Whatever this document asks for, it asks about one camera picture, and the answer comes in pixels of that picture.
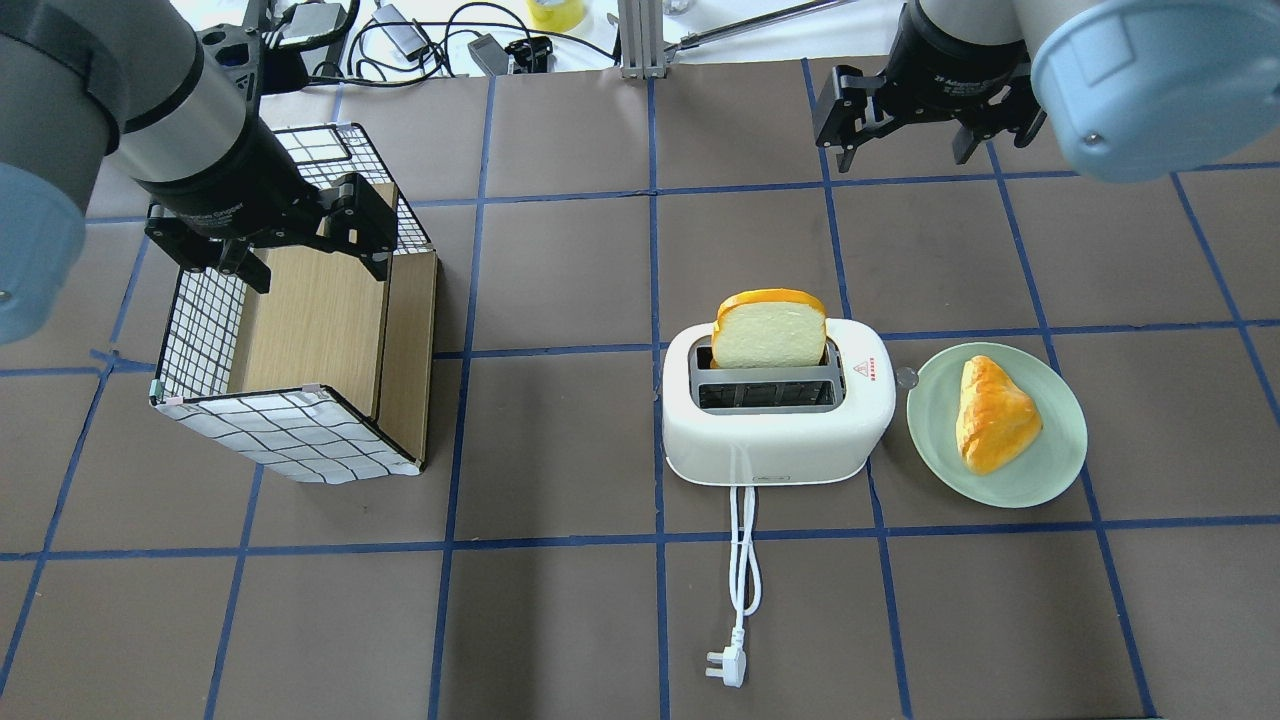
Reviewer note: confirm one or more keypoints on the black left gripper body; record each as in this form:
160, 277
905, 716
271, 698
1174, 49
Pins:
238, 187

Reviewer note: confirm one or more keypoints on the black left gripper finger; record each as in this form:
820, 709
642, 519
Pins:
195, 253
359, 222

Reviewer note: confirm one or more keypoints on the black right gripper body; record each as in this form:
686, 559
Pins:
950, 62

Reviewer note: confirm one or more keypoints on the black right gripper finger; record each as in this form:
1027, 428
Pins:
847, 114
1017, 112

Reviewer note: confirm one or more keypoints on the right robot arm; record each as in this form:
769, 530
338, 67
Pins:
1132, 90

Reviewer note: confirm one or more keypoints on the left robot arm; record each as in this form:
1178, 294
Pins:
176, 109

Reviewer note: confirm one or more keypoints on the white two-slot toaster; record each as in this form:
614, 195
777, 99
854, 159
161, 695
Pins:
792, 426

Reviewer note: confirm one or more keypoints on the wooden box with grid cloth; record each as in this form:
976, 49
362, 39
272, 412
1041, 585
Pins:
325, 377

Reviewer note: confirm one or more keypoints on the metal rod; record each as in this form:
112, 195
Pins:
740, 27

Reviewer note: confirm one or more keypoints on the black power adapter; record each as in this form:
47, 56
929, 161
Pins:
402, 33

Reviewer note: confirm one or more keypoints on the toast bread slice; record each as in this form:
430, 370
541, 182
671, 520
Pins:
771, 328

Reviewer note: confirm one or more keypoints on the yellow tape roll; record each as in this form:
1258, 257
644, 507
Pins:
558, 16

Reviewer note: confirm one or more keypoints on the triangular golden pastry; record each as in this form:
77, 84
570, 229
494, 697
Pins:
996, 420

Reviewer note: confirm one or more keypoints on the light green plate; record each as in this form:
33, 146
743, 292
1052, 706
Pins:
1042, 472

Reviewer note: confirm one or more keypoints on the aluminium frame post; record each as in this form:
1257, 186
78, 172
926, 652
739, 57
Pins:
642, 46

